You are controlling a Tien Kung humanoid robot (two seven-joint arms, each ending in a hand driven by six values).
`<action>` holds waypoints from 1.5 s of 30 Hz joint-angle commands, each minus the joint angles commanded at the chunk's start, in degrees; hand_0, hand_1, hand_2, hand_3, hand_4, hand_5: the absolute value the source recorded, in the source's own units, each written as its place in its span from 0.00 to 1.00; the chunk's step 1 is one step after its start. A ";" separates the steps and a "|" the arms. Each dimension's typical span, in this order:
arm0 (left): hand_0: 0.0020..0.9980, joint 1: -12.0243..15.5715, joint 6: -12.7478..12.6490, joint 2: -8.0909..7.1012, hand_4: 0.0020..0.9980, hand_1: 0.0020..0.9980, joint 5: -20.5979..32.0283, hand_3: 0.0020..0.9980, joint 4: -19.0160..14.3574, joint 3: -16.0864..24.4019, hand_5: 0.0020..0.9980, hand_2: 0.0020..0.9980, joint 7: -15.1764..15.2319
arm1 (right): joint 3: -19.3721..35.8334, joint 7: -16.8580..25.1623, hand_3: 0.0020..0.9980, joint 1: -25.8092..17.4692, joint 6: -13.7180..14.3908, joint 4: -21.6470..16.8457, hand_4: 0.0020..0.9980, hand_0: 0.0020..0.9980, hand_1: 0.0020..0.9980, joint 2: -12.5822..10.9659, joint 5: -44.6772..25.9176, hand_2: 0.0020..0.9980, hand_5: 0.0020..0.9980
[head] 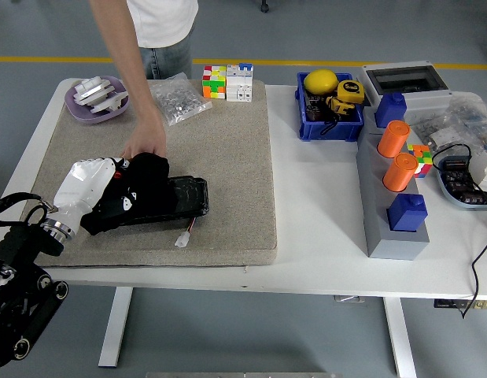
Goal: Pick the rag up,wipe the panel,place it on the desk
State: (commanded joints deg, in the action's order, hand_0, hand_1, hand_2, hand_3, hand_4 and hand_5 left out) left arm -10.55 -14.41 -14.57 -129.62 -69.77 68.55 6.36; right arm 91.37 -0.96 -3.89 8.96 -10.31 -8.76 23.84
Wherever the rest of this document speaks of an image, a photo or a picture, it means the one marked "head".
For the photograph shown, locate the person's right hand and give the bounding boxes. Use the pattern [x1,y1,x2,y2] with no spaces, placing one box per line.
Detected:
[120,113,168,159]

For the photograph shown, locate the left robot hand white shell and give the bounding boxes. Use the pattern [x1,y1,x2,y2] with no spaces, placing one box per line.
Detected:
[48,156,136,233]

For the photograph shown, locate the black rag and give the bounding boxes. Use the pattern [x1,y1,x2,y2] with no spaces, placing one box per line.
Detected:
[79,152,177,236]

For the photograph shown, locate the black glossy panel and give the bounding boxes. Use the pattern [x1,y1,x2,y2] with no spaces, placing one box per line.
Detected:
[97,175,210,228]

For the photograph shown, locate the clear bag of screws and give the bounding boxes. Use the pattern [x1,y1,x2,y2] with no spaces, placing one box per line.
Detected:
[148,72,213,127]

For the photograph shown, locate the purple tray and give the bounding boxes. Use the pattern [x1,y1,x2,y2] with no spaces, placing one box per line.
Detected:
[65,75,130,126]

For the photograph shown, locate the grey-brown mat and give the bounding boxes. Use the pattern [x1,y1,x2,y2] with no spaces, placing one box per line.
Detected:
[20,78,279,271]

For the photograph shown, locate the large colourful puzzle cube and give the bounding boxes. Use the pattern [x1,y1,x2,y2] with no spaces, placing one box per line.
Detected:
[202,65,228,100]

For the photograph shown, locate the person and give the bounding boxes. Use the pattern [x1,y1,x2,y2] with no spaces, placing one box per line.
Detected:
[89,0,200,161]

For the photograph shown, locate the white table leg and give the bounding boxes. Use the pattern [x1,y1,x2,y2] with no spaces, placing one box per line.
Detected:
[382,297,418,378]
[98,287,134,369]

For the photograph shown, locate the brown electronic component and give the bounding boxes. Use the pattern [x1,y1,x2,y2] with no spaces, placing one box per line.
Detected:
[306,95,327,121]

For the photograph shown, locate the yellow ball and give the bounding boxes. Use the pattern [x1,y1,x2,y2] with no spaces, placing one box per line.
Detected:
[304,69,340,95]

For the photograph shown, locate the blue plastic bin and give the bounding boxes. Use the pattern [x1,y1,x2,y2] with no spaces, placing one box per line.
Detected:
[294,71,365,143]

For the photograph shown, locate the yellow and black tool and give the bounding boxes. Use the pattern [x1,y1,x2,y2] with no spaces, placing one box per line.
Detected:
[325,94,357,117]

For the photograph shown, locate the yellow tape measure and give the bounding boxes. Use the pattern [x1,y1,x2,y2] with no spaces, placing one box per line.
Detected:
[336,78,365,106]

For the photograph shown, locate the grey block holder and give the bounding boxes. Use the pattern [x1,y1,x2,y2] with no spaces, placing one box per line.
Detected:
[355,106,430,261]

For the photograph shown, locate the blue square block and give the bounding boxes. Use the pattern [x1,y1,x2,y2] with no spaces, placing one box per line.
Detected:
[374,91,408,129]
[387,192,429,233]

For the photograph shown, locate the orange cylinder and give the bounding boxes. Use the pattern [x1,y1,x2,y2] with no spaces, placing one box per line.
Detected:
[382,152,418,193]
[377,120,411,158]

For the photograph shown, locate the small colourful puzzle cube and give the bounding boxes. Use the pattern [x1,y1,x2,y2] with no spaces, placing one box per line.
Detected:
[407,143,432,179]

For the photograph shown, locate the clear parts bag white label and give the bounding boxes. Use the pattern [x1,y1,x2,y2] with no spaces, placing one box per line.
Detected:
[404,109,467,155]

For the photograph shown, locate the blue-grey tray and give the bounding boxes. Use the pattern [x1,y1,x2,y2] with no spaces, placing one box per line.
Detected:
[434,154,487,212]

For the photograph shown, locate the black circuit boards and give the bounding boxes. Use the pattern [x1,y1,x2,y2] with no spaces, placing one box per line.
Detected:
[441,157,487,206]

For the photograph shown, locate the clear bag of small parts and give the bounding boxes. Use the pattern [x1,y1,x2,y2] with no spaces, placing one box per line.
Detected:
[447,91,487,157]

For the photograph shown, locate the black control box under table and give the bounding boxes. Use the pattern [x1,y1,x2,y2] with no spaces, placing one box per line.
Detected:
[432,298,487,310]

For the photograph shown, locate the white plastic bracket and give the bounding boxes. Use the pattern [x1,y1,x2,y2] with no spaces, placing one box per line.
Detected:
[88,91,130,116]
[73,76,115,106]

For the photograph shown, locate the white circuit breaker blue switch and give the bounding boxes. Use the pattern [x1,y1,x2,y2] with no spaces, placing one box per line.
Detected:
[226,61,255,103]

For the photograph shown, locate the white connector with red wires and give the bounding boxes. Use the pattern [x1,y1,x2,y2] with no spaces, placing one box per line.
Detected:
[174,215,197,248]

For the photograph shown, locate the grey enclosure box clear lid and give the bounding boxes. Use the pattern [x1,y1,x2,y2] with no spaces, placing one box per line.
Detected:
[356,59,453,111]

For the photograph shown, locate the black cable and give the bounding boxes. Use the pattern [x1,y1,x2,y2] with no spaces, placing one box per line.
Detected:
[430,143,487,320]

